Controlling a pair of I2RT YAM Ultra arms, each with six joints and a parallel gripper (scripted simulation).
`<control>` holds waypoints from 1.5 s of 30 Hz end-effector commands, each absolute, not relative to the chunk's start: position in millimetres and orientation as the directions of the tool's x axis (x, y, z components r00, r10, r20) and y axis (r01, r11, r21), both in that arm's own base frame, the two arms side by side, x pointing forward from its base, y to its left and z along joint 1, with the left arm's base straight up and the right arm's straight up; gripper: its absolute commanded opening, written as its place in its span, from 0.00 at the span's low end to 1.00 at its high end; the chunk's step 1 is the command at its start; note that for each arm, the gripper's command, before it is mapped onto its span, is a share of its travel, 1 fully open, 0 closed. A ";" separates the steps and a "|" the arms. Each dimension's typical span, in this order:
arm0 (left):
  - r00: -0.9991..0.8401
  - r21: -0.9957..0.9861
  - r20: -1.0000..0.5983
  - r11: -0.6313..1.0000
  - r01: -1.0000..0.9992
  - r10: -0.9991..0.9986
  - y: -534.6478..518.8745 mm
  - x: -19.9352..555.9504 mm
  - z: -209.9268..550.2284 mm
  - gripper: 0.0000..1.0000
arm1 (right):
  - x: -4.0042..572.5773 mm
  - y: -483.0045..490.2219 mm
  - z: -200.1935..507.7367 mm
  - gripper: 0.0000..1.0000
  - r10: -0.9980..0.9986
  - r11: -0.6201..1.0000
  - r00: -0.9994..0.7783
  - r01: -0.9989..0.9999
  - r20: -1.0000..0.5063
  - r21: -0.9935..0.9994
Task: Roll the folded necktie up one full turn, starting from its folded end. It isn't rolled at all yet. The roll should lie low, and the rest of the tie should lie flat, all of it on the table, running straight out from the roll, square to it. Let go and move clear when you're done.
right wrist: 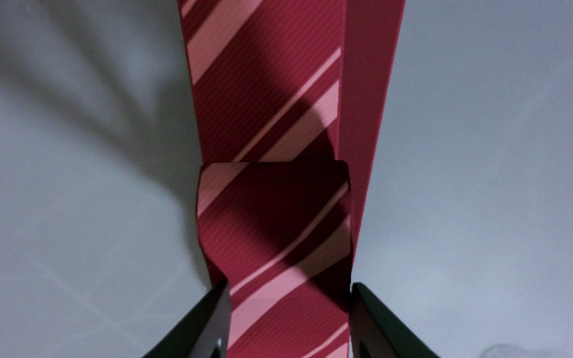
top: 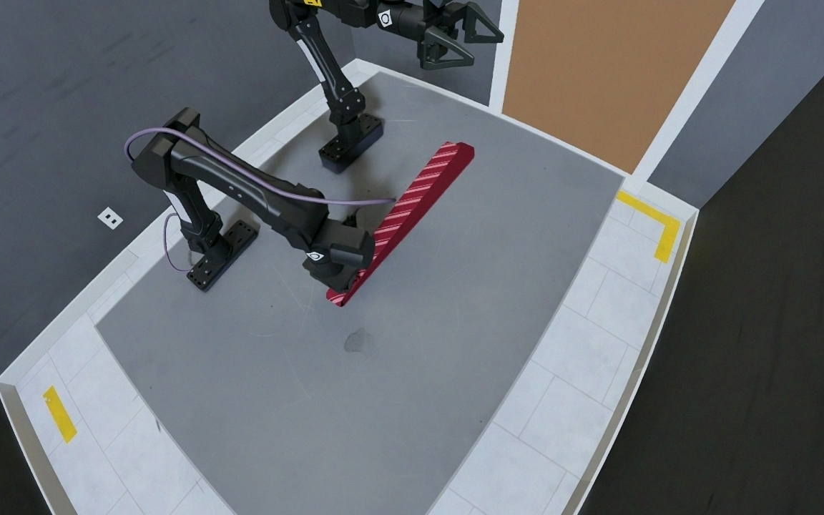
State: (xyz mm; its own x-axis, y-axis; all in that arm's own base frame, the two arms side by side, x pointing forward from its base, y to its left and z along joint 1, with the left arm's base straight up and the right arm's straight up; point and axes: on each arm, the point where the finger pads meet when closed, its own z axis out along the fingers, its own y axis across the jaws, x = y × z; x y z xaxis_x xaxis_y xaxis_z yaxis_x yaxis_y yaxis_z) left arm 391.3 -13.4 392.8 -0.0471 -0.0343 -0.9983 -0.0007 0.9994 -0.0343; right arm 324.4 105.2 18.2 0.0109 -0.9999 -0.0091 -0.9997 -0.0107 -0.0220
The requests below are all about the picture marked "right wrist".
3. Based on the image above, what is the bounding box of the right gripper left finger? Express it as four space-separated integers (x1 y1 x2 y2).
141 280 232 358

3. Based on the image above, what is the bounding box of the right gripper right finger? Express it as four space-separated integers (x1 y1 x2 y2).
348 282 442 358

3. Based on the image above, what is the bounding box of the red striped necktie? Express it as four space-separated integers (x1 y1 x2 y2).
177 0 406 358

